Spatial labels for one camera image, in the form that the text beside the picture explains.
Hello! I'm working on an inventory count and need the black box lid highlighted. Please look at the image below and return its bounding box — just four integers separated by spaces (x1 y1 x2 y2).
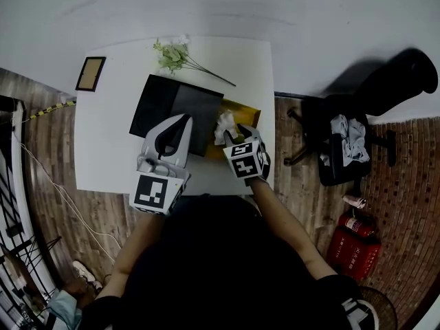
129 74 225 158

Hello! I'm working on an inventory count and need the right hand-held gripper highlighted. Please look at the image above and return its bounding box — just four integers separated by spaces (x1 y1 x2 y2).
222 123 272 187

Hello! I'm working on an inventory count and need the black metal rack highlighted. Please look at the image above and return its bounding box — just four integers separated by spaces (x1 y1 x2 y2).
0 93 62 330

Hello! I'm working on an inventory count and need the artificial flower sprig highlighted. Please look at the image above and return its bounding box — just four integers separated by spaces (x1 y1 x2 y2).
152 34 237 88

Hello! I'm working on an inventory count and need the white cable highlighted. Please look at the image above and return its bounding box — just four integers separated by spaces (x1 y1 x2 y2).
12 113 120 265

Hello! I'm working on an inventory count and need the grey clothing bundle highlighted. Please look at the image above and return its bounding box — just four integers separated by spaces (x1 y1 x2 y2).
319 113 371 168

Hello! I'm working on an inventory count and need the white paper item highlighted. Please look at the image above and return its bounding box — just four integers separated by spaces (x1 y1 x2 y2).
213 109 239 146

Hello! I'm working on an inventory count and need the yellow black striped tape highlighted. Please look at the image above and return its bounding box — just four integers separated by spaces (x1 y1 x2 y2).
28 99 77 120

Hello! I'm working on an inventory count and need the red fire extinguisher box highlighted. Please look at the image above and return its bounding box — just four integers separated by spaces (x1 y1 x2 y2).
325 226 382 282

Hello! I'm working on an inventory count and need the person's black shirt torso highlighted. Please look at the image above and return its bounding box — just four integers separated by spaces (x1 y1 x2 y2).
78 192 362 330

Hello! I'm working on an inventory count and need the black office chair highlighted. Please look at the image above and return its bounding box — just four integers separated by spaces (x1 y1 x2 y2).
283 47 439 188

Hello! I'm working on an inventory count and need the person's right forearm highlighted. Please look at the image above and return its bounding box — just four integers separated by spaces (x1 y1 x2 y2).
246 176 338 282

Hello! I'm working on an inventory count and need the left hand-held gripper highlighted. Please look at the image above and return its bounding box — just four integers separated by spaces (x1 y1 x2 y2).
129 113 194 217

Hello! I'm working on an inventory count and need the person's leg in blue jeans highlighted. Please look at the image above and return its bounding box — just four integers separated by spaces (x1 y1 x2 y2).
43 277 91 330

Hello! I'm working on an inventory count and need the red fire extinguisher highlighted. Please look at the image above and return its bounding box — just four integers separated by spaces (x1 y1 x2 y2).
338 210 376 237

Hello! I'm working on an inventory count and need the yellow box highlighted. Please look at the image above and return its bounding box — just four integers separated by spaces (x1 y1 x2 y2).
205 97 262 162

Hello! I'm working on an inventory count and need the pink bottle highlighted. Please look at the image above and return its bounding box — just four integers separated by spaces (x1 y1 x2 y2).
342 193 368 210

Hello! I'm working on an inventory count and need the person's left forearm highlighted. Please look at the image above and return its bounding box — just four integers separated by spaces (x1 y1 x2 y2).
93 210 166 302

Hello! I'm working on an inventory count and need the black picture frame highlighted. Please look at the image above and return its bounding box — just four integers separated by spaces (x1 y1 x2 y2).
74 56 107 93

